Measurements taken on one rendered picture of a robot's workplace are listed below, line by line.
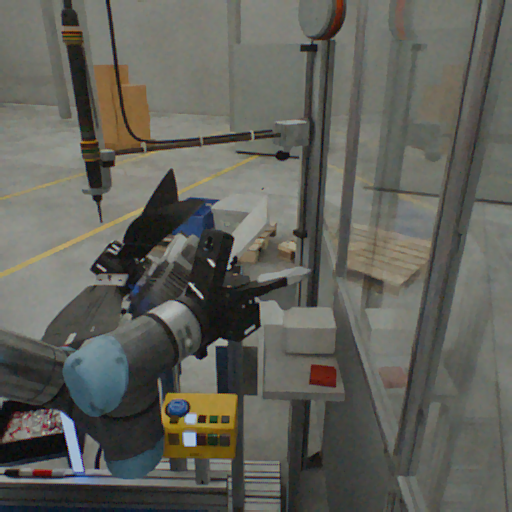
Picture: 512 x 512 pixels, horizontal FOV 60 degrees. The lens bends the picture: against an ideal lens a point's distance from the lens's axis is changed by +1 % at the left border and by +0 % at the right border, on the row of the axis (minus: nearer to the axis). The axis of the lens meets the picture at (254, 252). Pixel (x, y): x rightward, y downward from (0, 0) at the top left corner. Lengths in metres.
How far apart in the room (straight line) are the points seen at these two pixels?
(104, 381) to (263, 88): 8.12
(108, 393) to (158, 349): 0.07
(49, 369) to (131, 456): 0.15
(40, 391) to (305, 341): 0.99
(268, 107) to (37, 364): 8.03
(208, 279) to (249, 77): 8.07
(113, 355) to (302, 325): 1.00
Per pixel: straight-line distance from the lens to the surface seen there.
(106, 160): 1.17
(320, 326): 1.44
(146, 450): 0.59
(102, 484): 1.19
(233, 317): 0.61
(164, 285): 1.28
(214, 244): 0.59
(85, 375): 0.50
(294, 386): 1.37
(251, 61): 8.57
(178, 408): 0.99
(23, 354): 0.59
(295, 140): 1.42
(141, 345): 0.52
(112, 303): 1.18
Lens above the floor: 1.76
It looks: 24 degrees down
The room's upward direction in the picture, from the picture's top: straight up
